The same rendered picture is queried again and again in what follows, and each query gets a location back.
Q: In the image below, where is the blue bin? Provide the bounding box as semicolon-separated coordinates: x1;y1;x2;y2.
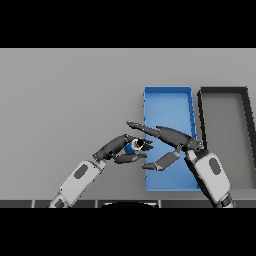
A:
142;85;202;193

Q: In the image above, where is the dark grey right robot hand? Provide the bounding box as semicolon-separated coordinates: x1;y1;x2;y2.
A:
125;121;210;171

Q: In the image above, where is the dark grey bin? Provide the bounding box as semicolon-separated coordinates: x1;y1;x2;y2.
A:
197;86;256;191

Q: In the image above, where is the blue pipe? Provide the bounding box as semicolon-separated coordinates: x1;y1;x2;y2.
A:
124;138;145;155

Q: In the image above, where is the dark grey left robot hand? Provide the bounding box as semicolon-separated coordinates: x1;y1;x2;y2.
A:
92;133;155;165

